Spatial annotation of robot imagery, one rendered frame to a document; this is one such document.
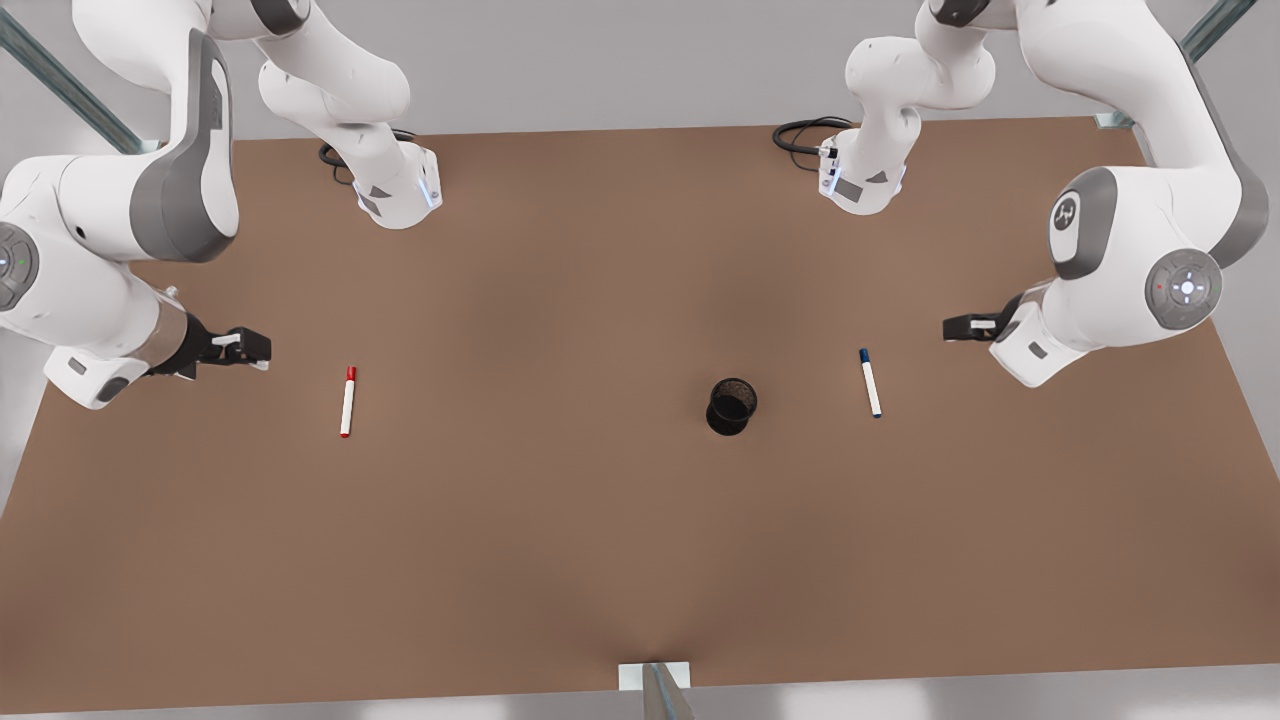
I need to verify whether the black cable loop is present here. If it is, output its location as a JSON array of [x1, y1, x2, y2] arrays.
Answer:
[[318, 128, 418, 187], [772, 116, 857, 173]]

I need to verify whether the white pen with blue cap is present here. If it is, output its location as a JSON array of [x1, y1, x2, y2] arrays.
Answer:
[[858, 347, 884, 420]]

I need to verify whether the silver frame post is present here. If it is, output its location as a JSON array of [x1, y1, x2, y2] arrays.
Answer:
[[0, 8, 163, 157], [617, 659, 698, 720], [1094, 0, 1261, 132]]

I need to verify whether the black mesh pen cup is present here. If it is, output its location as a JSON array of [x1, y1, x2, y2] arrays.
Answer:
[[705, 377, 759, 438]]

